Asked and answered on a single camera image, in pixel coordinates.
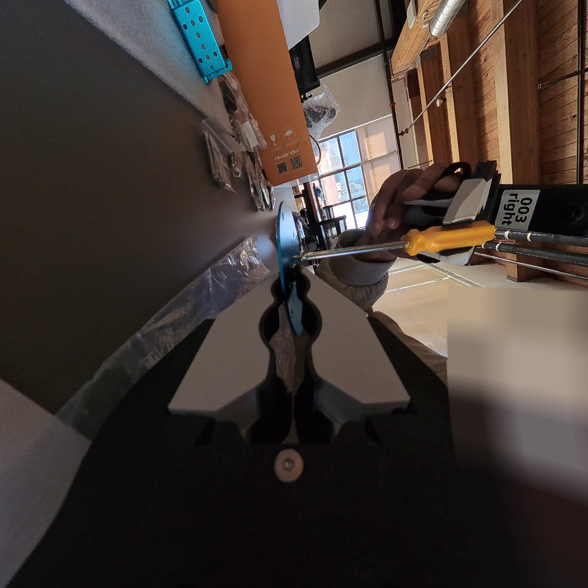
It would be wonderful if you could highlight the silver ventilation duct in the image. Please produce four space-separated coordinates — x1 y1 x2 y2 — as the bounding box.
429 0 469 37

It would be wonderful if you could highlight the bubble wrap bundle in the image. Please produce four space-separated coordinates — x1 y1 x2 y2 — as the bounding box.
301 84 341 128

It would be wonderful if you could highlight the black monitor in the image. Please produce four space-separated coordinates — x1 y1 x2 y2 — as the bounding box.
289 36 321 99

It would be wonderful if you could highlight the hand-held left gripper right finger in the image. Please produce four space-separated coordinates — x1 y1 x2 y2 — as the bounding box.
294 268 411 444

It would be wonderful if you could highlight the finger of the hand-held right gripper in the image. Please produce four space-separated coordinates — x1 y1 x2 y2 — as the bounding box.
442 178 493 226
419 245 479 267

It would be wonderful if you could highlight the orange cardboard box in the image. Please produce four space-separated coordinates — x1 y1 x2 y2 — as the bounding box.
216 0 321 187

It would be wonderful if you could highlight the large window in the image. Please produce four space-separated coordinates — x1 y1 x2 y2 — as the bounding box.
317 115 400 230

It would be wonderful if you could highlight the person's right forearm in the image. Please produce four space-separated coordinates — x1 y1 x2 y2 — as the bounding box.
316 229 448 384

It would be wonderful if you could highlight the black insulated pipe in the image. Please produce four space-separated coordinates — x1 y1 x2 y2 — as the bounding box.
494 227 588 248
475 239 588 267

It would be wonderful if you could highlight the thin metal rod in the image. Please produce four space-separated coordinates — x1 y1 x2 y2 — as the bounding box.
404 0 524 131

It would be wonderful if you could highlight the pile of small parts bags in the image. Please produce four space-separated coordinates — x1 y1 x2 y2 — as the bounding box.
201 73 276 212

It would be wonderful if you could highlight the clear plastic bag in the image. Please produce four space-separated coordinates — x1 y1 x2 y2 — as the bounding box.
57 235 276 437

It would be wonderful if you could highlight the blue perforated metal plate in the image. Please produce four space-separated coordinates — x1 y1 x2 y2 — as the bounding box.
168 0 232 84

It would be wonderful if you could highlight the grey desk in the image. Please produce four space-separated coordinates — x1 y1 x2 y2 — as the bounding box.
62 0 295 258

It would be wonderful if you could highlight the person's right hand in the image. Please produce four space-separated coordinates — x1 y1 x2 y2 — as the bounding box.
357 165 462 263

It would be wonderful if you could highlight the dark grey desk mat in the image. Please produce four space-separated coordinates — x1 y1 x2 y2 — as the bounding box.
0 0 276 414

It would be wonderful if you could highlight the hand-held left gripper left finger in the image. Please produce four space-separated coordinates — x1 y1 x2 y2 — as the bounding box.
168 271 282 444

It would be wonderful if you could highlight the blue round metal disc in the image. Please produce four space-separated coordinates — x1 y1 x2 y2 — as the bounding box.
275 200 309 336

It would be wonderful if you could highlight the orange handled screwdriver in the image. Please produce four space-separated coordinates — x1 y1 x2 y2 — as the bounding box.
301 220 498 262

